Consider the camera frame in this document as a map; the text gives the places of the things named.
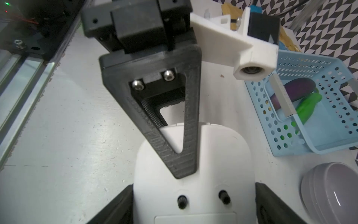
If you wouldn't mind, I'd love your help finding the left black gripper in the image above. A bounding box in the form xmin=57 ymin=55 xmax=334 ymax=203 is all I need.
xmin=81 ymin=1 xmax=193 ymax=53

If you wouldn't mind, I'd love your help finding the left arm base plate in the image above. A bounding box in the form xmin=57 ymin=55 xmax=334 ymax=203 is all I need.
xmin=1 ymin=0 xmax=86 ymax=61

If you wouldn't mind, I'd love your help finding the yellow chips bag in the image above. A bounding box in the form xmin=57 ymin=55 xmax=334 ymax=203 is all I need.
xmin=221 ymin=1 xmax=307 ymax=52

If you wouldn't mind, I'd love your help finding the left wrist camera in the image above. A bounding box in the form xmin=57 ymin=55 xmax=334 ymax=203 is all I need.
xmin=190 ymin=9 xmax=279 ymax=82

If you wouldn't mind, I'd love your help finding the green toy cucumber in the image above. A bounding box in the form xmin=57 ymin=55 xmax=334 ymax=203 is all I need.
xmin=296 ymin=88 xmax=322 ymax=124

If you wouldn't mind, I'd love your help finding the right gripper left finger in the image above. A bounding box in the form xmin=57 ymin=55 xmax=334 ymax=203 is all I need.
xmin=88 ymin=184 xmax=133 ymax=224

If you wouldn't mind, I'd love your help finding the purple toy eggplant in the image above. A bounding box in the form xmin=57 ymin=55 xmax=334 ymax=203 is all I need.
xmin=284 ymin=77 xmax=316 ymax=102

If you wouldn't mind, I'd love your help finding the aluminium front rail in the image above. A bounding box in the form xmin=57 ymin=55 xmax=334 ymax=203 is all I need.
xmin=1 ymin=1 xmax=91 ymax=165

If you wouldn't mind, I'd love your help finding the lilac ceramic bowl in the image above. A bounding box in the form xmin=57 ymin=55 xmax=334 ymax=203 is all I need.
xmin=301 ymin=162 xmax=358 ymax=224

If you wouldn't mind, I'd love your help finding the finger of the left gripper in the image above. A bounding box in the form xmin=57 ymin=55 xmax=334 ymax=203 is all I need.
xmin=99 ymin=44 xmax=201 ymax=179

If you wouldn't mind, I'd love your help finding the light blue plastic basket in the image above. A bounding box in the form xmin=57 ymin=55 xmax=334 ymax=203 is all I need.
xmin=246 ymin=50 xmax=358 ymax=156

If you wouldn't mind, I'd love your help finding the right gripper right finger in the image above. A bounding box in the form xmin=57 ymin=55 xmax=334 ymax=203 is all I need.
xmin=255 ymin=183 xmax=306 ymax=224

